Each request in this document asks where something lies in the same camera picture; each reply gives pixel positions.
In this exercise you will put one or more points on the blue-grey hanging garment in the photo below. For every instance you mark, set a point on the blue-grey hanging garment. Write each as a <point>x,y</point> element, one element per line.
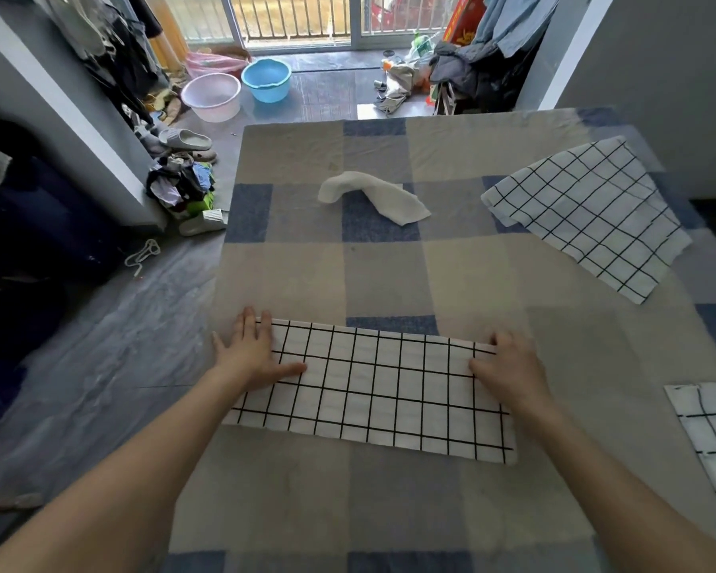
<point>513,23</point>

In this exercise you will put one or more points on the rack of hanging clothes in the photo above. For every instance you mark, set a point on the rack of hanging clothes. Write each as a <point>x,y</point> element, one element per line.
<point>107,47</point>

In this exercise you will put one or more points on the dark blue suitcase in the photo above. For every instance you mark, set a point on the dark blue suitcase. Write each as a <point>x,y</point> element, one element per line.
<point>54,220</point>

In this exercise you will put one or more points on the blue basin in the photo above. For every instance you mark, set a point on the blue basin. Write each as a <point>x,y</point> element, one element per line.
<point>266,82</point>

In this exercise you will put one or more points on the wooden bench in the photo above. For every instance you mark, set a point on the wooden bench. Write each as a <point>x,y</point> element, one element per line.
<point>6,502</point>

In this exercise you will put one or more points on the red car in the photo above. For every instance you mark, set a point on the red car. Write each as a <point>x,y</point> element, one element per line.
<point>406,8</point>

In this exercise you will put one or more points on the plain white cloth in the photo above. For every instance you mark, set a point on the plain white cloth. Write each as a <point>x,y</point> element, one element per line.
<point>394,205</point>

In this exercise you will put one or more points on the yellow curtain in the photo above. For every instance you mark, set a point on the yellow curtain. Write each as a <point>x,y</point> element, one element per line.
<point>167,29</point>

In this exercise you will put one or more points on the person's right hand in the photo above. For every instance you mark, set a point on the person's right hand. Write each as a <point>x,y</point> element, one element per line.
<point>513,375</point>

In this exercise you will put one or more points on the person's left forearm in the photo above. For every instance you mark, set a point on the person's left forearm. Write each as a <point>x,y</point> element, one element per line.
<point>113,489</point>

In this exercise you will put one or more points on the pale pink basin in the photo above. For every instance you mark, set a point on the pale pink basin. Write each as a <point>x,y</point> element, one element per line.
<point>212,98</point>

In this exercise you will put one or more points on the deep pink basin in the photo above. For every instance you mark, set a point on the deep pink basin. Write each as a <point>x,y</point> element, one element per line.
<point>215,62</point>

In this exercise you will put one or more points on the person's left hand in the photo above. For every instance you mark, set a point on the person's left hand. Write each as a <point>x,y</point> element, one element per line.
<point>250,360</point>

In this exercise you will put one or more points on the blue beige plaid tablecloth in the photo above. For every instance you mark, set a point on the blue beige plaid tablecloth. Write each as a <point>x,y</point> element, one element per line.
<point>382,274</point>

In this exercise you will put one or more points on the red yellow printed bag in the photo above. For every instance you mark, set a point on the red yellow printed bag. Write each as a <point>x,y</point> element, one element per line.
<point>462,20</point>

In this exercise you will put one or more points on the pile of shoes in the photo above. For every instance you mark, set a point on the pile of shoes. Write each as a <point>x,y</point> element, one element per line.
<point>179,178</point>

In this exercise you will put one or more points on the heap of dark clothes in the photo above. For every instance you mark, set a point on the heap of dark clothes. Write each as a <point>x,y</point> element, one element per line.
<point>483,77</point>

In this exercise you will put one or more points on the white black-checked cloth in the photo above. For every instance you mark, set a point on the white black-checked cloth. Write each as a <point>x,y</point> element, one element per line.
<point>591,208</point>
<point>382,393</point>
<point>713,441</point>

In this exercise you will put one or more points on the person's right forearm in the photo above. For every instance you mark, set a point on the person's right forearm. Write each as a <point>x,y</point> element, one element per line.
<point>620,501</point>

